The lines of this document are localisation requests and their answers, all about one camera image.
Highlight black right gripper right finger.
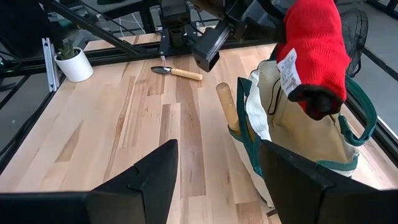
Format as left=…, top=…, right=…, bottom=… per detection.
left=258, top=139, right=398, bottom=224

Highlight red black gardening glove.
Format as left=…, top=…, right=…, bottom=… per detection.
left=275, top=0, right=351, bottom=121

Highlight silver aluminium bracket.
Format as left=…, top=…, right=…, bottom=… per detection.
left=42, top=37, right=60, bottom=93

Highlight small plant white pot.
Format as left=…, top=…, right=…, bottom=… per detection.
left=54, top=39, right=94, bottom=83

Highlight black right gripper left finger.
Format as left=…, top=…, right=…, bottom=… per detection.
left=0, top=139, right=180, bottom=224

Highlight black floor fan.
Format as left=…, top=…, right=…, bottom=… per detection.
left=340, top=7, right=369, bottom=78

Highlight hand rake wooden handle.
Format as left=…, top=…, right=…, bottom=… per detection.
left=216, top=82, right=242, bottom=135

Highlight silver trowel with wooden handle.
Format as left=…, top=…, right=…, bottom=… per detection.
left=150, top=65, right=203, bottom=82

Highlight beige green gardening bag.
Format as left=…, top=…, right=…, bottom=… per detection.
left=228, top=58, right=379, bottom=218

